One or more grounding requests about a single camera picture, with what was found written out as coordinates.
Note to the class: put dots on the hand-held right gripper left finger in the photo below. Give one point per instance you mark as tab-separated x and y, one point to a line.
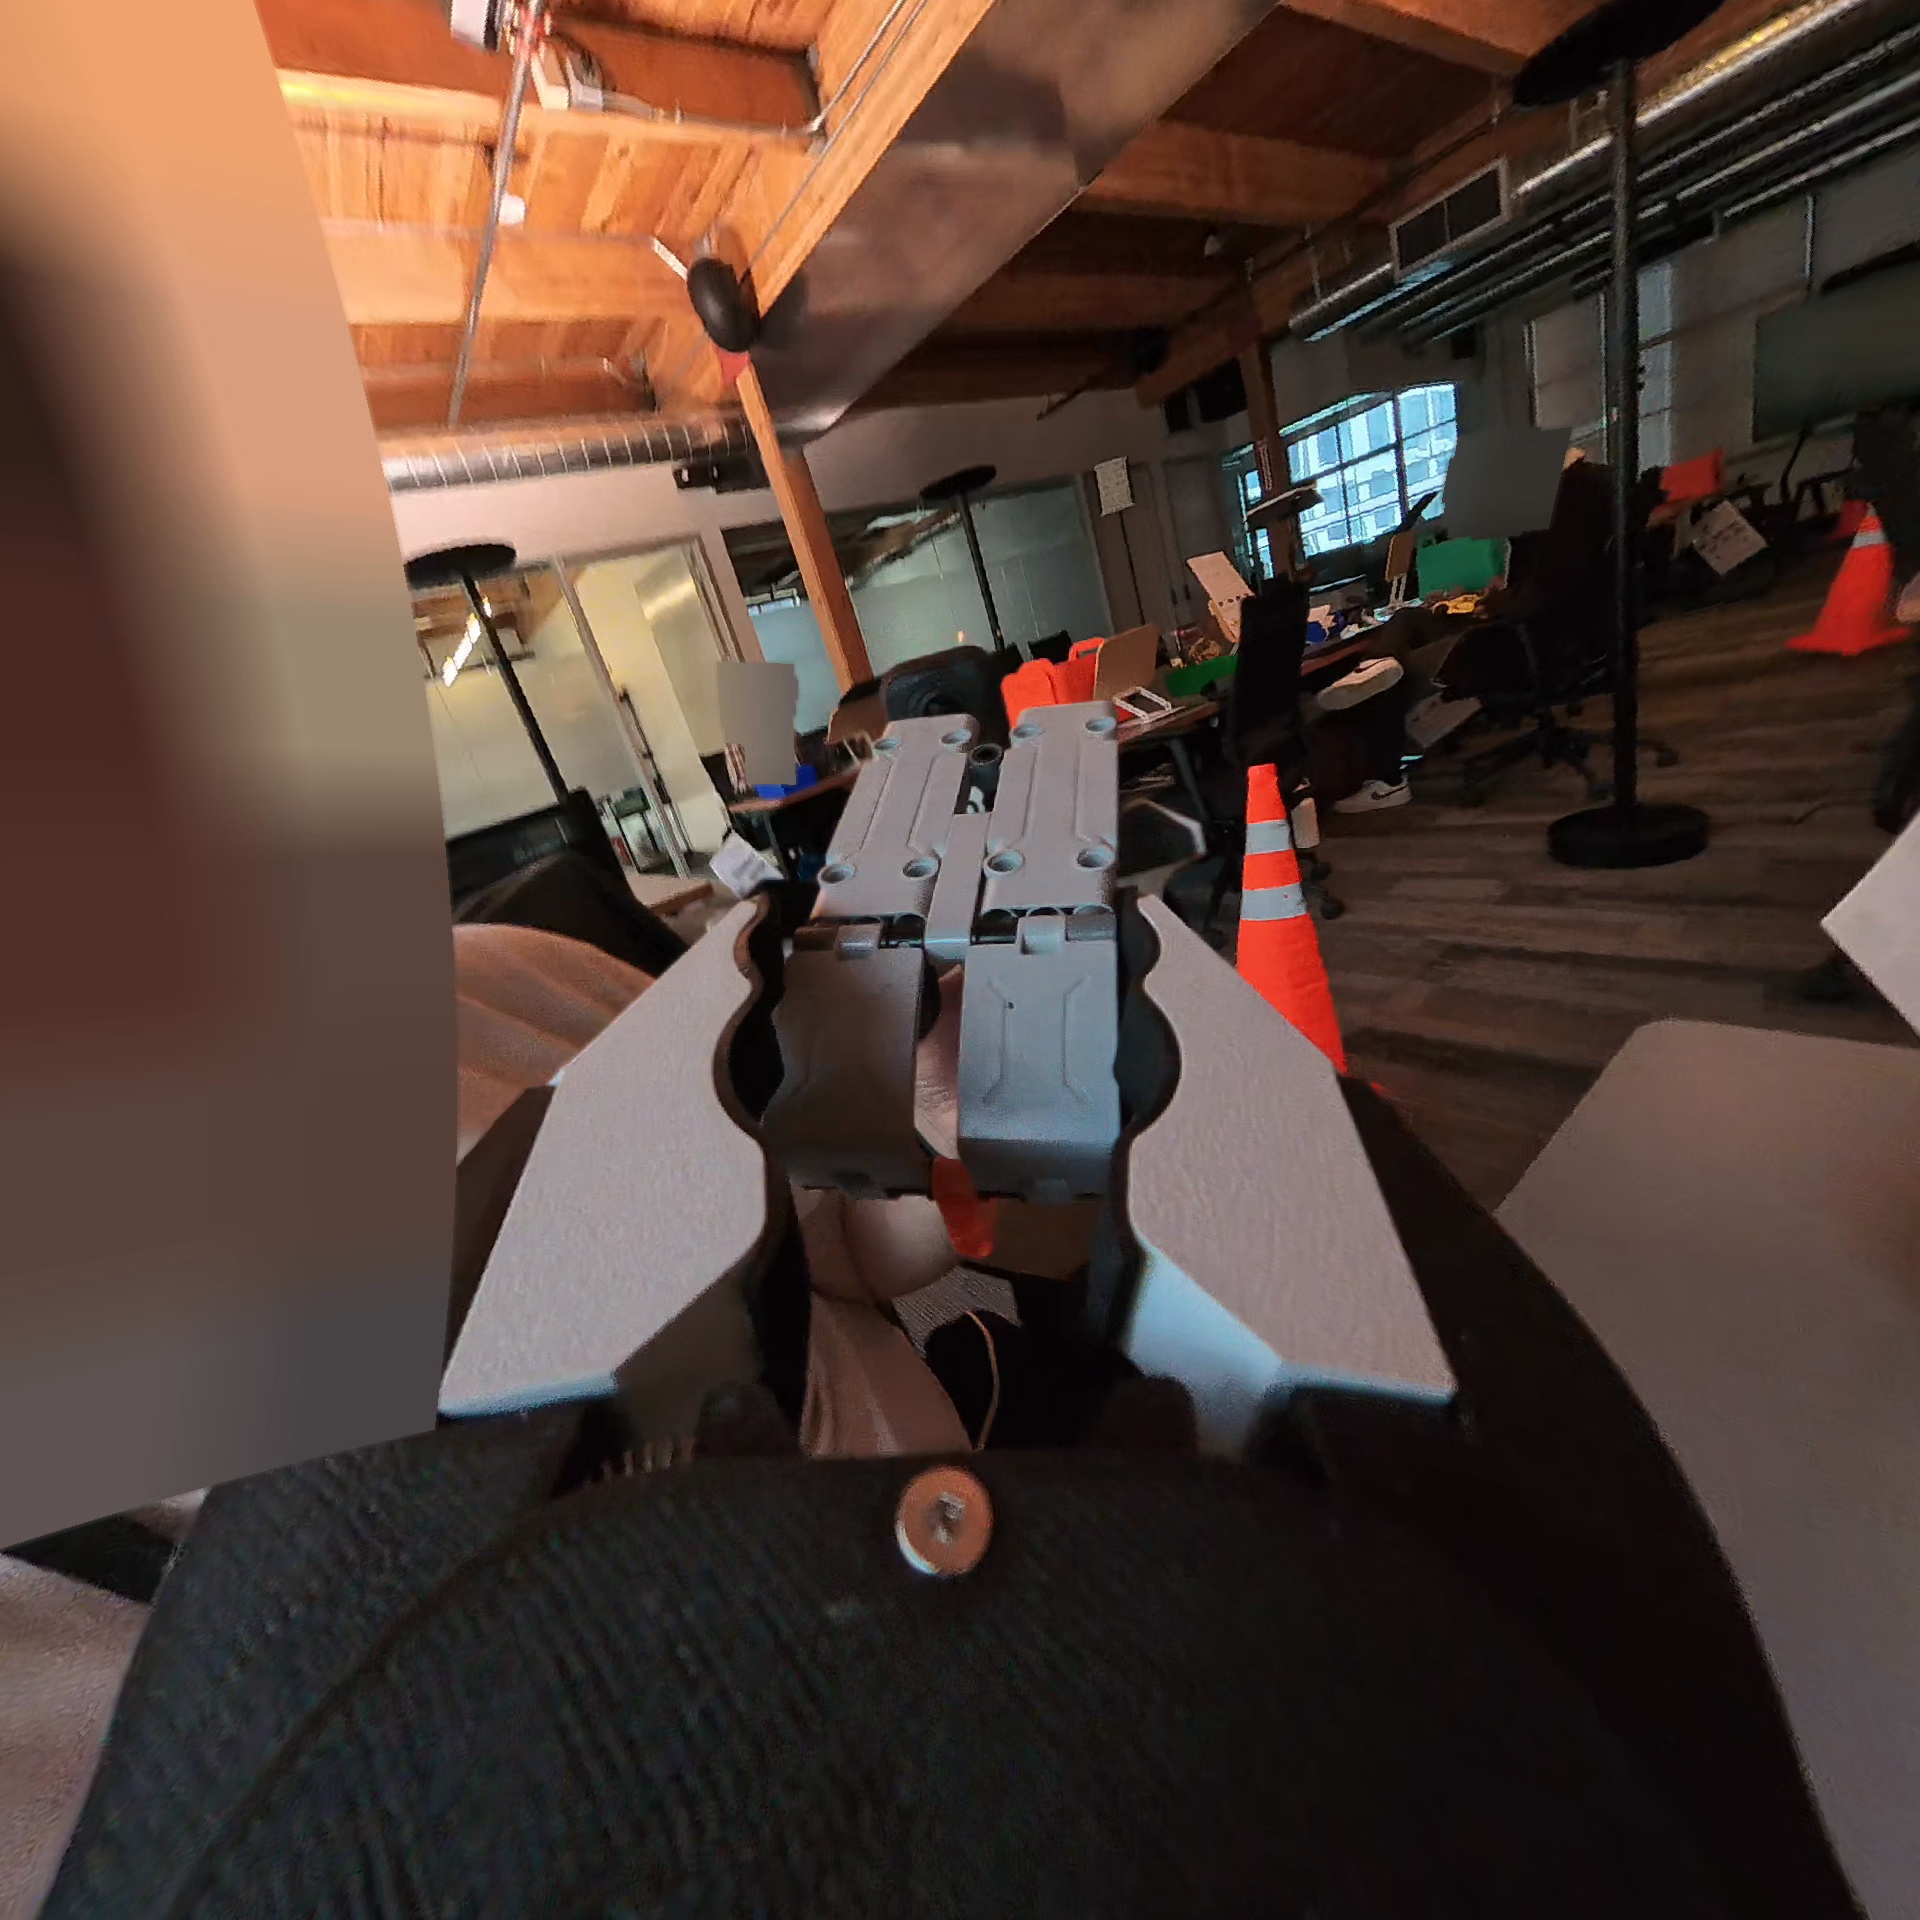
631	1186

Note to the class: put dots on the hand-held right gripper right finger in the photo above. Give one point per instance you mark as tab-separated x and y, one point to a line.
1275	1186

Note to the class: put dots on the grey building block assembly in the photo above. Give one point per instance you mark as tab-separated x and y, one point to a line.
1035	1019

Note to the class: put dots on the orange traffic cone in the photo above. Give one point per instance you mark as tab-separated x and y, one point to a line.
1859	586
1284	932

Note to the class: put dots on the black office chair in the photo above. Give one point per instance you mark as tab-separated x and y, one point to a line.
1268	673

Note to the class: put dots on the black floor lamp pole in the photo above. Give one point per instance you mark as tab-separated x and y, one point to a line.
972	553
1625	450
496	659

